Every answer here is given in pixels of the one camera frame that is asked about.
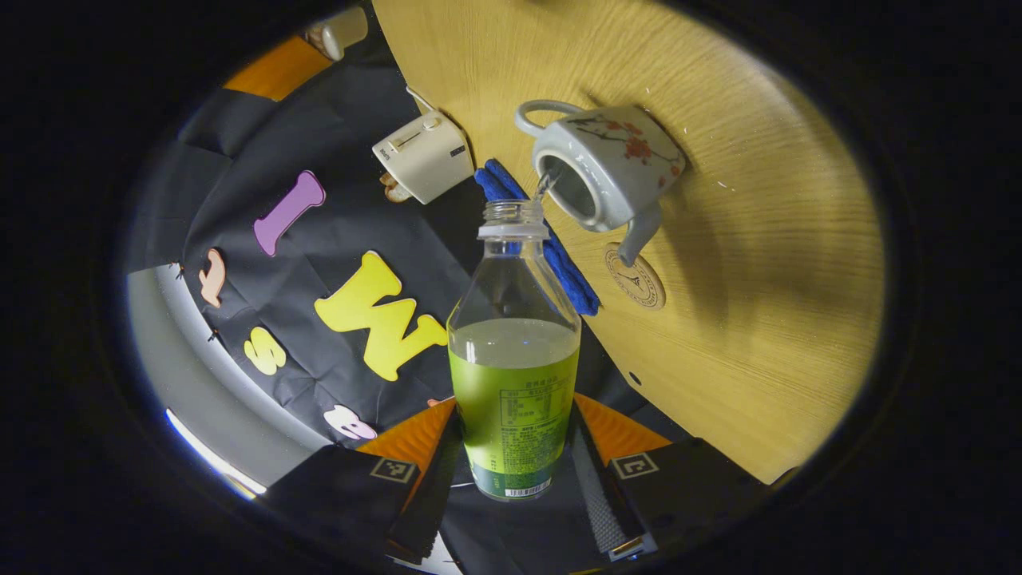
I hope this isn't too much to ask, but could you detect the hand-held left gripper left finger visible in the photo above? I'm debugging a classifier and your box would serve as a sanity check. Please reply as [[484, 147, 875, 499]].
[[262, 397, 465, 565]]

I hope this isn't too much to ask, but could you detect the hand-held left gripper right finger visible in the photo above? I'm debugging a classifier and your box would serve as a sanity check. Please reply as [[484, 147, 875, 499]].
[[570, 391, 769, 562]]

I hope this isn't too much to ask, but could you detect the green label water bottle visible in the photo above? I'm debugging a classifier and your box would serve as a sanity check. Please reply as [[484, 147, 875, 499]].
[[446, 200, 582, 502]]

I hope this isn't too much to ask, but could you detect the round wooden coaster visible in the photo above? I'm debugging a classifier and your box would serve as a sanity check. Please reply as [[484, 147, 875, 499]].
[[604, 242, 667, 311]]

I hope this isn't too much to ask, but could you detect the white floral teacup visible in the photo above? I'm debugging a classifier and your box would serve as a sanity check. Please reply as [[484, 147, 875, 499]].
[[514, 99, 687, 268]]

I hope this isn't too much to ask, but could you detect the black backdrop cloth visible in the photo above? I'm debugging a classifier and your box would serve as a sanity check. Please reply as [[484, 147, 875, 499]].
[[124, 24, 679, 575]]

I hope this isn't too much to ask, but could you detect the white toaster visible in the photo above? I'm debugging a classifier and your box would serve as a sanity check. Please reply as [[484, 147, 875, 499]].
[[371, 110, 476, 205]]

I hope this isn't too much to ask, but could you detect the ceiling light panel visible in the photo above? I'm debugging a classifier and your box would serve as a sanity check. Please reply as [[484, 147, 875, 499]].
[[165, 409, 268, 500]]

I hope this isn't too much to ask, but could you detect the blue folded towel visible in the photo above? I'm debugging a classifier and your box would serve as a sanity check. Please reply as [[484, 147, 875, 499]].
[[473, 158, 601, 317]]

